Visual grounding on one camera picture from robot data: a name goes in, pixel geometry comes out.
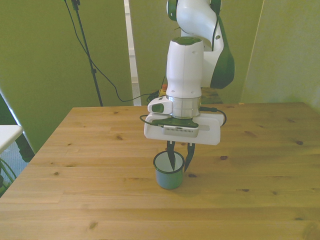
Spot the pale floor cable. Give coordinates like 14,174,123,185
0,157,17,188

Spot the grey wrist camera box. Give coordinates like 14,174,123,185
150,118,200,139

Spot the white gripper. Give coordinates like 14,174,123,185
143,111,222,174

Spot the white side table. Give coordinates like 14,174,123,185
0,124,24,154

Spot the wooden stool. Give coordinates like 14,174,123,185
200,86,224,105

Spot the black tripod stand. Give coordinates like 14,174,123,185
70,0,104,107

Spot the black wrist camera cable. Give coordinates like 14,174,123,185
139,106,227,129

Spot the long black cable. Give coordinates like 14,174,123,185
63,0,167,103

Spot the coiled black cable bundle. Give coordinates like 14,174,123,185
145,92,165,106

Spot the white vertical frame strip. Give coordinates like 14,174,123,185
123,0,142,106

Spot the blue enamel mug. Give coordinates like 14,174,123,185
152,150,186,190

